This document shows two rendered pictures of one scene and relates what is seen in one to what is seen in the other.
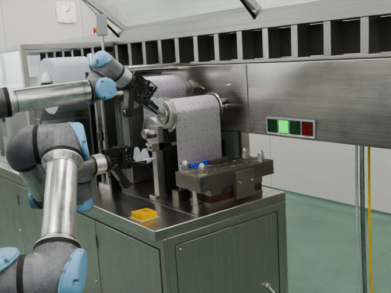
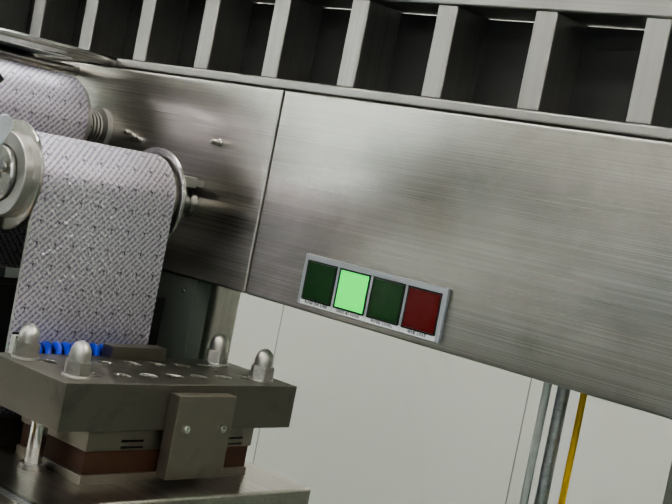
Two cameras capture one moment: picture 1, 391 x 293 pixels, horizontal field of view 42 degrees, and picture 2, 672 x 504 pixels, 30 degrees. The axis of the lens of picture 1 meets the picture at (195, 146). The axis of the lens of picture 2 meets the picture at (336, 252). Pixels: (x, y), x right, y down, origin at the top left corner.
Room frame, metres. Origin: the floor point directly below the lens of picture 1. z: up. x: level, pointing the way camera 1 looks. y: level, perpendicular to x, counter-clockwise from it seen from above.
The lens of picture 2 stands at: (0.36, -0.01, 1.32)
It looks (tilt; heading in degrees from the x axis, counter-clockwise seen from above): 3 degrees down; 349
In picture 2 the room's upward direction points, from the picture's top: 11 degrees clockwise
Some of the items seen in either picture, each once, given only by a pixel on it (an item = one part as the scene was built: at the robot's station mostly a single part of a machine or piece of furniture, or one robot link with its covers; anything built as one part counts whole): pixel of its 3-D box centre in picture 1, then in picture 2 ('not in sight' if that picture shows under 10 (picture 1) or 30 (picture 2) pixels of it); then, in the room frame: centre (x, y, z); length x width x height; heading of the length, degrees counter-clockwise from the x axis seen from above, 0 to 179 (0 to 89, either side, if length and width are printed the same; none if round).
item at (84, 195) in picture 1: (77, 195); not in sight; (1.77, 0.44, 1.01); 0.11 x 0.08 x 0.11; 96
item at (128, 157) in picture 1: (117, 158); not in sight; (1.87, 0.30, 1.12); 0.12 x 0.08 x 0.09; 128
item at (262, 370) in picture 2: (260, 155); (263, 364); (2.10, -0.27, 1.05); 0.04 x 0.04 x 0.04
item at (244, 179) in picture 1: (244, 183); (197, 436); (1.97, -0.19, 0.96); 0.10 x 0.03 x 0.11; 128
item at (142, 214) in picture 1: (144, 214); not in sight; (1.81, 0.21, 0.91); 0.07 x 0.07 x 0.02; 38
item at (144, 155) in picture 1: (145, 156); not in sight; (1.91, 0.20, 1.11); 0.09 x 0.03 x 0.06; 119
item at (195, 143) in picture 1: (199, 146); (89, 294); (2.11, -0.02, 1.11); 0.23 x 0.01 x 0.18; 128
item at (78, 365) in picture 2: (202, 168); (79, 358); (1.90, -0.02, 1.05); 0.04 x 0.04 x 0.04
